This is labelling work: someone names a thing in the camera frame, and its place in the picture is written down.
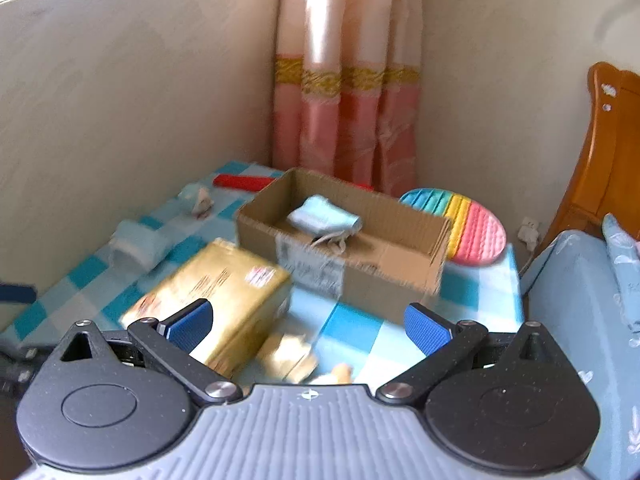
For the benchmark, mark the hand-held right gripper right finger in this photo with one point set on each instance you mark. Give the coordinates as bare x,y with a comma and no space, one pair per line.
425,330

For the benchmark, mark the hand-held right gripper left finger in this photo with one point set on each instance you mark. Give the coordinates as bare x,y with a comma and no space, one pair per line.
192,327

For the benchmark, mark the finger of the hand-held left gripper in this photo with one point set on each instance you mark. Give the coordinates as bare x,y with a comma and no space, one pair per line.
17,293

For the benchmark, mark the cardboard box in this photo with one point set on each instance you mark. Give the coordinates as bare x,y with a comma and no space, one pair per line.
360,280

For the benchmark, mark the blue face mask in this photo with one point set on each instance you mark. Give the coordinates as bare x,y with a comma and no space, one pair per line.
320,215
137,242

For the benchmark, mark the cream soft toy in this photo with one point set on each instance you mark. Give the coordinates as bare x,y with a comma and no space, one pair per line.
290,355

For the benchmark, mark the blue patterned sachet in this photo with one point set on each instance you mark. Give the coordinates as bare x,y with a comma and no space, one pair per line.
197,201

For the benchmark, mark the gold tissue pack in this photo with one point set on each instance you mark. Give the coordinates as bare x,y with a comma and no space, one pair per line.
210,280

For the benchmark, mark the blue checked tablecloth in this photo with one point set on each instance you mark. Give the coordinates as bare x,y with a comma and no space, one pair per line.
350,325

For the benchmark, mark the small orange toy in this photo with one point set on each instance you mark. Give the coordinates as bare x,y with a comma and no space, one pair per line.
340,372

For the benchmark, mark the rainbow pop bubble toy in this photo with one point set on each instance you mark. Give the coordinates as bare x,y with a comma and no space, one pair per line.
480,230

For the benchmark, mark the blue grey bed sheet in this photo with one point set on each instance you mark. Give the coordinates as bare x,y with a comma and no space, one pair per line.
565,290

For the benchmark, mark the blue floral pillow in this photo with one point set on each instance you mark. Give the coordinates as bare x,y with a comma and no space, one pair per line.
625,255

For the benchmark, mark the pink and gold curtain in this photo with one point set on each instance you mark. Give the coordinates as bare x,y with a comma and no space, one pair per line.
350,110

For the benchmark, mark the wooden headboard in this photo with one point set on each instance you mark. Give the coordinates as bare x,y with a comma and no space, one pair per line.
610,160

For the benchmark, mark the white wall plug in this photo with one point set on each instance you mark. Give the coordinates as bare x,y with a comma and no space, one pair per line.
529,232

